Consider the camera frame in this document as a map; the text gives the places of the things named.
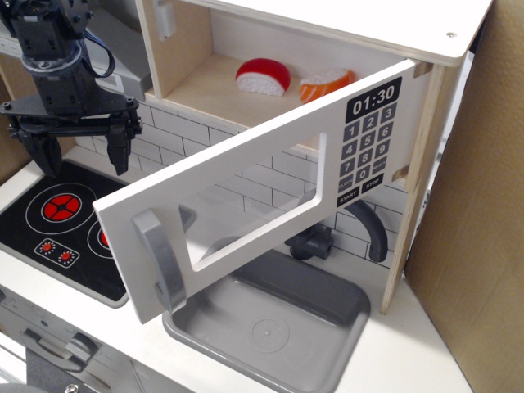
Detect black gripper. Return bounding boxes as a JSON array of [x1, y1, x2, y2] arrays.
[[1, 61, 142, 177]]

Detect white microwave door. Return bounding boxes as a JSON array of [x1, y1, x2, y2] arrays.
[[93, 60, 426, 323]]

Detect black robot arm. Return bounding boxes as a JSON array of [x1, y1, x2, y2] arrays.
[[1, 1, 142, 177]]

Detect wooden toy microwave cabinet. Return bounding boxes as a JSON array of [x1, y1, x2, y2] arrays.
[[134, 0, 494, 315]]

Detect black toy stove top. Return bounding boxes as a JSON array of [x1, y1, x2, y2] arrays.
[[1, 161, 129, 308]]

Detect white magnetic door latch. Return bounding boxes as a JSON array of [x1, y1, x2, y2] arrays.
[[153, 0, 177, 42]]

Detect red tuna sushi toy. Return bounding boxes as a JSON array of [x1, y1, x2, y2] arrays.
[[235, 58, 291, 97]]

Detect orange salmon sushi toy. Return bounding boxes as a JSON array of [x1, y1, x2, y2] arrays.
[[299, 69, 355, 104]]

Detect dark grey toy faucet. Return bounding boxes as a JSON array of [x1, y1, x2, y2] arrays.
[[284, 200, 388, 263]]

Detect grey toy sink basin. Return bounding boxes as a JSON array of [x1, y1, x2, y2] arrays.
[[163, 250, 370, 392]]

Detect brown cardboard panel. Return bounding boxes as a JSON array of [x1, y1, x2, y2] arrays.
[[406, 1, 523, 392]]

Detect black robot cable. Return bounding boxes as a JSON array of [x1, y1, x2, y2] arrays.
[[81, 28, 117, 79]]

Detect grey microwave door handle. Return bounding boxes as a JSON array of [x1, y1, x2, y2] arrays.
[[132, 210, 187, 313]]

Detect grey oven door handle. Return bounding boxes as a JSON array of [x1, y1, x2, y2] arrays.
[[20, 328, 98, 373]]

